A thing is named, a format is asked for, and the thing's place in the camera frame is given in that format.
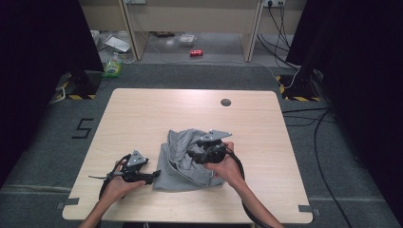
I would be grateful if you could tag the person's left hand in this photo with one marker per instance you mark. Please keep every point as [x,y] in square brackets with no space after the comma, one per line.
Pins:
[118,188]

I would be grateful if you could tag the black stand base hazard tape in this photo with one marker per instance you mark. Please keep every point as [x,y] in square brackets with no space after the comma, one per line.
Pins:
[83,85]
[297,90]

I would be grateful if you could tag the green and yellow packet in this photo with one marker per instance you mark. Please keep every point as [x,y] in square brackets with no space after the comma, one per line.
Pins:
[112,67]

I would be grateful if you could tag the red can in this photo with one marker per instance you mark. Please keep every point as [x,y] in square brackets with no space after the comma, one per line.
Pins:
[196,52]

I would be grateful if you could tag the clear plastic container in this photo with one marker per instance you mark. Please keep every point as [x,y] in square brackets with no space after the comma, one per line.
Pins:
[187,38]

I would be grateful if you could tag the person's right hand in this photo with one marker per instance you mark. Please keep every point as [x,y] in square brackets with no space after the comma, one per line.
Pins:
[226,171]

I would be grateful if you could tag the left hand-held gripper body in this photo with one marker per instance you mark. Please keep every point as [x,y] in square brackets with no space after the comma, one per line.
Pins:
[131,171]

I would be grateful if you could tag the grey tape strip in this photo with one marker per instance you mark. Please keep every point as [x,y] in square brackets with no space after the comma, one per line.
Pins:
[68,203]
[309,210]

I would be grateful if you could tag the black curtain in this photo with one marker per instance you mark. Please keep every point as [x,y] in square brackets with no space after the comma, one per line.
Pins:
[364,79]
[34,63]

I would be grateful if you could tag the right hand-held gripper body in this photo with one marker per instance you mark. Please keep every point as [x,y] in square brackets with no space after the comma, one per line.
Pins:
[212,150]

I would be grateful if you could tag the white device on floor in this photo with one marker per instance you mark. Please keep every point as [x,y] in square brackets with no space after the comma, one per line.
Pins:
[118,43]

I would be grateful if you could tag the grey shorts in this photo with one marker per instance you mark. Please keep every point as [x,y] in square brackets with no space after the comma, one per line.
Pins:
[177,171]

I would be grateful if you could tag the white wall socket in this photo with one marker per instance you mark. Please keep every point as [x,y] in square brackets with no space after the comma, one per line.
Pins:
[274,3]

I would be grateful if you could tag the dark round table grommet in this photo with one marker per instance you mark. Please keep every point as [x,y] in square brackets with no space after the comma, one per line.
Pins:
[225,102]

